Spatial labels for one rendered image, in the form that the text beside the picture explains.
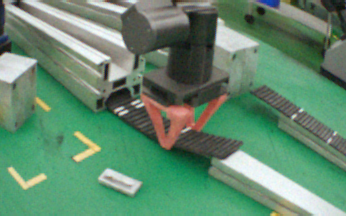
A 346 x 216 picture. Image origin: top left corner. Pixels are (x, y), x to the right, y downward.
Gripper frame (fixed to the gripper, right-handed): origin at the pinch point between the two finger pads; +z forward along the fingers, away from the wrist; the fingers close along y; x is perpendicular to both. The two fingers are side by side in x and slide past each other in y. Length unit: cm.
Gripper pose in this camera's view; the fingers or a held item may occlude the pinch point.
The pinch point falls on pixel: (179, 135)
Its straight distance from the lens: 67.4
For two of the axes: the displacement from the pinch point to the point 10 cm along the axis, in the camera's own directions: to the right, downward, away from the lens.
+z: -1.2, 8.6, 5.0
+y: -6.8, 3.0, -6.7
